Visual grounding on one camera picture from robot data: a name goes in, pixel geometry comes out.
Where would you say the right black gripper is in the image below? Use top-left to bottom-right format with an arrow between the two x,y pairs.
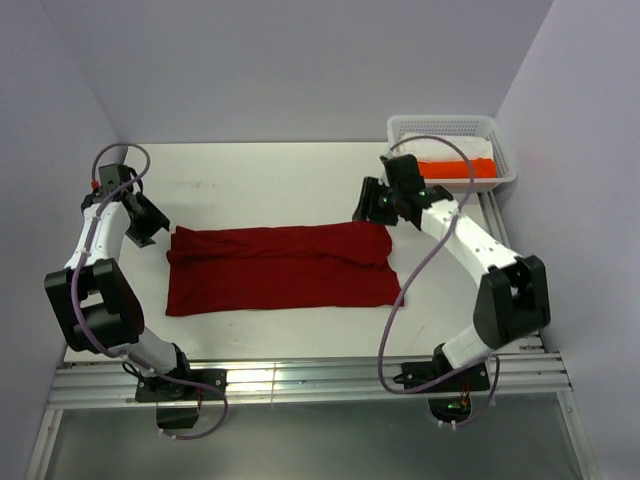
352,177 -> 402,228

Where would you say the dark red t-shirt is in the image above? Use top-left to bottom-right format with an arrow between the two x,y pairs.
165,222 -> 400,317

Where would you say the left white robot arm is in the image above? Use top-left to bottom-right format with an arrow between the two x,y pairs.
44,164 -> 195,400

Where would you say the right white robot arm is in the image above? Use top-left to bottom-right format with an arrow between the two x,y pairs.
353,154 -> 551,390

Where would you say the rolled orange t-shirt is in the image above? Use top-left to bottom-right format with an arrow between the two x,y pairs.
418,158 -> 497,179

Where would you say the rolled white t-shirt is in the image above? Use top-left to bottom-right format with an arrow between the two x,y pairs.
396,132 -> 494,162

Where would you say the white plastic basket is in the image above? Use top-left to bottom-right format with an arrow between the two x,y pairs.
387,115 -> 517,193

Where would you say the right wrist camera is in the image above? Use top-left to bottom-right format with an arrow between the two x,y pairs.
380,154 -> 426,202

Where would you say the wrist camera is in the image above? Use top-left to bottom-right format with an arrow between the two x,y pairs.
380,154 -> 426,202
92,163 -> 137,195

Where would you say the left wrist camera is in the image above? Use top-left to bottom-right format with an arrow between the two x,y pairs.
92,163 -> 137,195

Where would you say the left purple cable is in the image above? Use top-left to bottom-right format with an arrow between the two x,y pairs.
69,142 -> 229,441

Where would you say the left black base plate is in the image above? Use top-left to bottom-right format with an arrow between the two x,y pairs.
134,369 -> 227,403

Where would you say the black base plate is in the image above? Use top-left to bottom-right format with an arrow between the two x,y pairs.
134,369 -> 227,403
393,357 -> 491,394

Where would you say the aluminium rail frame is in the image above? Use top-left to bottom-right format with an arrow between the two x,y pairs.
24,189 -> 601,480

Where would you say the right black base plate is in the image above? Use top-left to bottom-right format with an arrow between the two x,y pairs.
393,357 -> 491,394

